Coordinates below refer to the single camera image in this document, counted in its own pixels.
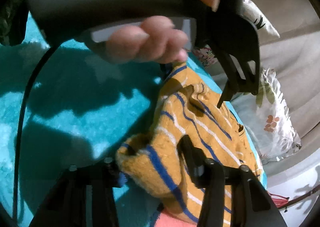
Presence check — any white pillow with black print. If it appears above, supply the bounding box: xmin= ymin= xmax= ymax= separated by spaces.
xmin=192 ymin=0 xmax=280 ymax=68

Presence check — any turquoise fleece blanket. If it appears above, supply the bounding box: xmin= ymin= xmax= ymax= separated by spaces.
xmin=0 ymin=12 xmax=268 ymax=227

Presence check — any white floral leaf pillow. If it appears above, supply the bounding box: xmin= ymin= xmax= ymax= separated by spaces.
xmin=231 ymin=68 xmax=302 ymax=164

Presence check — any orange striped knit sweater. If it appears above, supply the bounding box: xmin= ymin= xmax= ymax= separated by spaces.
xmin=116 ymin=63 xmax=265 ymax=226

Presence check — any black cable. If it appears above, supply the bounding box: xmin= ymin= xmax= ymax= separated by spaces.
xmin=11 ymin=42 xmax=62 ymax=222

